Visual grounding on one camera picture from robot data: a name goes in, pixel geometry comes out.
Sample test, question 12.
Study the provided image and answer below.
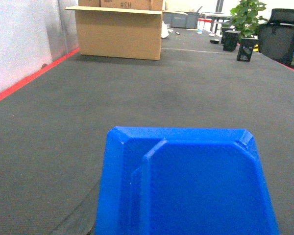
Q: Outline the black box near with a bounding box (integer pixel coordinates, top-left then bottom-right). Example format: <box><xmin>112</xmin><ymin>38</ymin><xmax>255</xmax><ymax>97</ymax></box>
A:
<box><xmin>236</xmin><ymin>38</ymin><xmax>258</xmax><ymax>62</ymax></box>

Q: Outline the large cardboard box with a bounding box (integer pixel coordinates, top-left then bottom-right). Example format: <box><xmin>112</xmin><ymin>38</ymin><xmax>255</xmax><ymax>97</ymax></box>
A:
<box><xmin>65</xmin><ymin>0</ymin><xmax>163</xmax><ymax>61</ymax></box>

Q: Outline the black office chair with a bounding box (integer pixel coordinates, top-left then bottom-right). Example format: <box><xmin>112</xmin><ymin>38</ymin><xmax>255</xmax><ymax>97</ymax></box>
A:
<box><xmin>258</xmin><ymin>8</ymin><xmax>294</xmax><ymax>66</ymax></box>

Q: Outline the green potted plant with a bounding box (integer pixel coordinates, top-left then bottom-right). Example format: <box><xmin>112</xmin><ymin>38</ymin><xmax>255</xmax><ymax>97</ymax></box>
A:
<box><xmin>230</xmin><ymin>0</ymin><xmax>268</xmax><ymax>38</ymax></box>

